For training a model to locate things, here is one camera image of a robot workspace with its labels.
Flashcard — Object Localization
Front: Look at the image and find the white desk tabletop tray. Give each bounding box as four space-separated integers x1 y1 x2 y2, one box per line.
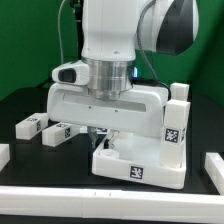
92 133 186 189

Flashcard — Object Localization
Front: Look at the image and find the grey corrugated cable hose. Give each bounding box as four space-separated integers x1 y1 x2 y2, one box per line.
136 0 173 93

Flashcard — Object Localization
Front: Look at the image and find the black cable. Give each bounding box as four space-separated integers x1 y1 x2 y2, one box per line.
35 77 56 89

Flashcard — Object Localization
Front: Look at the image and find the white left side block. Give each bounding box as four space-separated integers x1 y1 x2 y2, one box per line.
0 144 10 171

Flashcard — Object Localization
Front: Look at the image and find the black camera stand pole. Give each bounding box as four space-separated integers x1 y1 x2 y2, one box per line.
69 0 84 58

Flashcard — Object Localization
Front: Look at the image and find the white sheet with markers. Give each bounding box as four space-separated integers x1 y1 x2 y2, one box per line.
80 126 108 134

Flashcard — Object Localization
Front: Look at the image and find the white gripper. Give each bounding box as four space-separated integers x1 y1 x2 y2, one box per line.
47 61 168 149

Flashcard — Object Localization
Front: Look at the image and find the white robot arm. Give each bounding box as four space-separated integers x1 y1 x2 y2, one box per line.
47 0 199 141

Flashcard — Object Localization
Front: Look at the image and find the white front rail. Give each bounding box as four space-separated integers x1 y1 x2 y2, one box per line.
0 186 224 224

